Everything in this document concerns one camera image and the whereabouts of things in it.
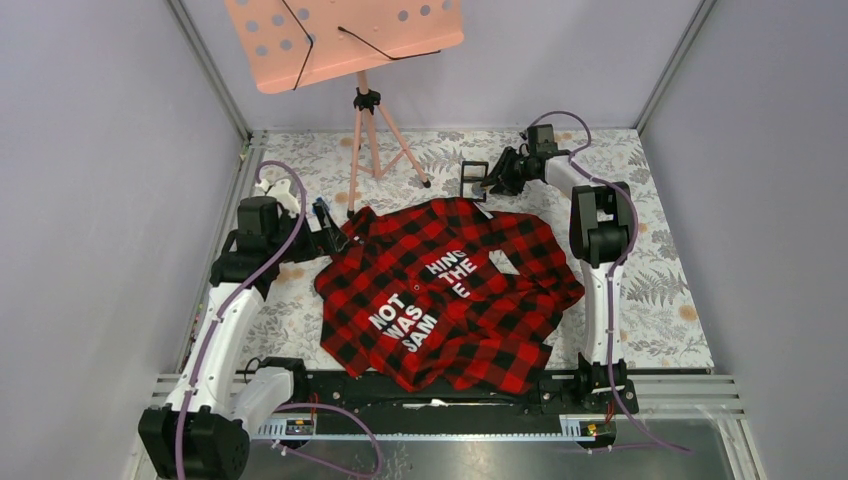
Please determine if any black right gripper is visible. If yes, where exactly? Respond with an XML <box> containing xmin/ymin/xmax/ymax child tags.
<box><xmin>480</xmin><ymin>146</ymin><xmax>536</xmax><ymax>198</ymax></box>

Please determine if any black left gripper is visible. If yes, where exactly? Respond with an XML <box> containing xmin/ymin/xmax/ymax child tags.
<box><xmin>269</xmin><ymin>201</ymin><xmax>347</xmax><ymax>263</ymax></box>

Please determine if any small round brooch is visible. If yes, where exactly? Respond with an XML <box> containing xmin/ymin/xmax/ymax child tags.
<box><xmin>471</xmin><ymin>185</ymin><xmax>487</xmax><ymax>201</ymax></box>

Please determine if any red black plaid shirt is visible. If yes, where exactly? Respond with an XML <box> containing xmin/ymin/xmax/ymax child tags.
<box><xmin>314</xmin><ymin>197</ymin><xmax>585</xmax><ymax>394</ymax></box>

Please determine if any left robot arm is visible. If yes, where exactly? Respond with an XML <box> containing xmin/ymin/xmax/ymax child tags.
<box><xmin>138</xmin><ymin>196</ymin><xmax>348</xmax><ymax>479</ymax></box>

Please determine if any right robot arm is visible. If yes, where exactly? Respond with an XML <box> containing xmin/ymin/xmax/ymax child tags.
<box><xmin>482</xmin><ymin>124</ymin><xmax>638</xmax><ymax>416</ymax></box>

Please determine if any pink music stand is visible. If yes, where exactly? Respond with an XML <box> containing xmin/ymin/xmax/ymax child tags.
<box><xmin>224</xmin><ymin>0</ymin><xmax>465</xmax><ymax>215</ymax></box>

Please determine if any floral patterned table mat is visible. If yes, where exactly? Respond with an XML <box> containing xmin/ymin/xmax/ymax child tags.
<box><xmin>238</xmin><ymin>118</ymin><xmax>713</xmax><ymax>369</ymax></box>

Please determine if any black brooch holder frame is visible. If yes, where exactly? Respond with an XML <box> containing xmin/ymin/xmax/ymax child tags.
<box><xmin>459</xmin><ymin>160</ymin><xmax>489</xmax><ymax>202</ymax></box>

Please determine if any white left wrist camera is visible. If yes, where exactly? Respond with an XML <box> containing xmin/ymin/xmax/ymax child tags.
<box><xmin>253</xmin><ymin>178</ymin><xmax>300</xmax><ymax>215</ymax></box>

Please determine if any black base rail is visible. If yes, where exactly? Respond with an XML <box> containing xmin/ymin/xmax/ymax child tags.
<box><xmin>292</xmin><ymin>370</ymin><xmax>639</xmax><ymax>437</ymax></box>

